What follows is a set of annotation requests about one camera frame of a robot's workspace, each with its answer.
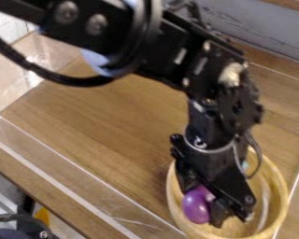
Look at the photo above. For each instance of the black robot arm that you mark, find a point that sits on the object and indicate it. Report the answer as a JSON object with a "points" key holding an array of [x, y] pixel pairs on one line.
{"points": [[161, 40]]}

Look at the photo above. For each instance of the purple toy eggplant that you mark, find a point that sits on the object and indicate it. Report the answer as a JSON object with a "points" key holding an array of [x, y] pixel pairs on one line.
{"points": [[229, 187]]}

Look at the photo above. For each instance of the brown wooden bowl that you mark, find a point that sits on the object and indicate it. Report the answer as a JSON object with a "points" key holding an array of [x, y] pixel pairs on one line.
{"points": [[273, 204]]}

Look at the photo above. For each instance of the clear acrylic tray wall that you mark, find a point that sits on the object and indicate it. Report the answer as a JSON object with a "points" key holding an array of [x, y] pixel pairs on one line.
{"points": [[87, 150]]}

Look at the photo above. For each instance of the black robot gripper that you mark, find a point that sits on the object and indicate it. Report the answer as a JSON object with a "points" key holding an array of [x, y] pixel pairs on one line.
{"points": [[210, 162]]}

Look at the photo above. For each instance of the black clamp with cable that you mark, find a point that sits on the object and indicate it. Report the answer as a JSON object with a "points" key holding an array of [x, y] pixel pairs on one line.
{"points": [[31, 228]]}

